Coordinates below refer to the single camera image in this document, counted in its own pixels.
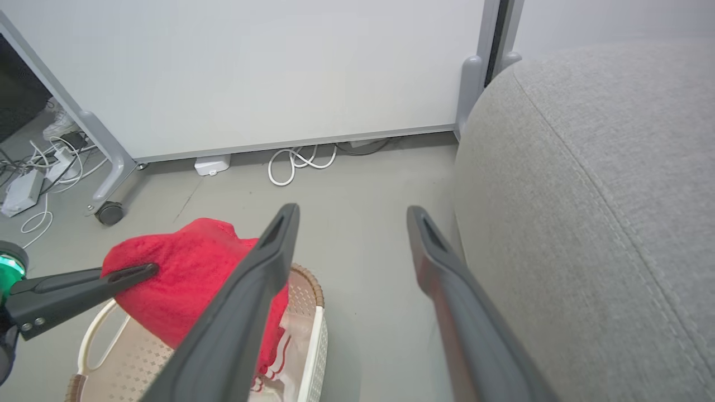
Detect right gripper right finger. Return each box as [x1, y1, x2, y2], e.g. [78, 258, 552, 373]
[407, 205, 559, 402]

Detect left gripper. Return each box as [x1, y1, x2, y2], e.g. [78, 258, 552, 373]
[0, 241, 159, 386]

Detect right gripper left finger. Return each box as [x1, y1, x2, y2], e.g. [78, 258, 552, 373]
[140, 204, 301, 402]

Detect red white-striped shirt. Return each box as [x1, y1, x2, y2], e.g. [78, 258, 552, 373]
[101, 218, 291, 391]

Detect grey fabric sofa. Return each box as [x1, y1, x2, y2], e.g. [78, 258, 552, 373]
[452, 36, 715, 402]

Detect black caster wheel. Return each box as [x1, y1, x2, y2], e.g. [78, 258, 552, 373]
[95, 201, 125, 227]

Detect beige plastic laundry basket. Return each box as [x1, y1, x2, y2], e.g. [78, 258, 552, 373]
[64, 262, 327, 402]

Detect white power adapter box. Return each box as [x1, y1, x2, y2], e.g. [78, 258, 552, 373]
[194, 155, 231, 176]

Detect black equipment case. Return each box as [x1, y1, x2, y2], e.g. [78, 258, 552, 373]
[0, 33, 54, 143]

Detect large white partition panel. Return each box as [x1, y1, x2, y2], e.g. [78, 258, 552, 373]
[0, 0, 501, 217]

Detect narrow white partition panel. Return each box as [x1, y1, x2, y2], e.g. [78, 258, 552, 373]
[500, 0, 715, 73]

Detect white floor cable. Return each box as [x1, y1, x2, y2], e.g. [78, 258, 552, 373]
[21, 137, 108, 250]

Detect black floor cables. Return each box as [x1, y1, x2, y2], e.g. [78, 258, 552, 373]
[0, 131, 84, 188]

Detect white coiled cable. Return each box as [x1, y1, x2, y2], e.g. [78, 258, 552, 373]
[268, 144, 339, 186]

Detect black cable under partition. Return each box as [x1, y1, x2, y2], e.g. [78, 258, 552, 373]
[335, 138, 392, 156]

